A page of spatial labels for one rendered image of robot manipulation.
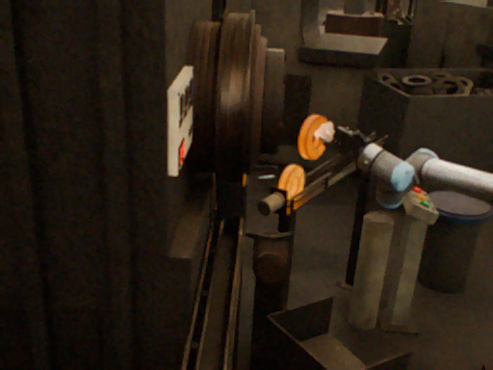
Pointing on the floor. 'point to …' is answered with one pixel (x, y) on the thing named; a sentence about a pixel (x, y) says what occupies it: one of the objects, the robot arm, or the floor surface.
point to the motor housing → (266, 290)
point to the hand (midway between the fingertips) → (314, 132)
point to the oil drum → (353, 24)
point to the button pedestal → (407, 266)
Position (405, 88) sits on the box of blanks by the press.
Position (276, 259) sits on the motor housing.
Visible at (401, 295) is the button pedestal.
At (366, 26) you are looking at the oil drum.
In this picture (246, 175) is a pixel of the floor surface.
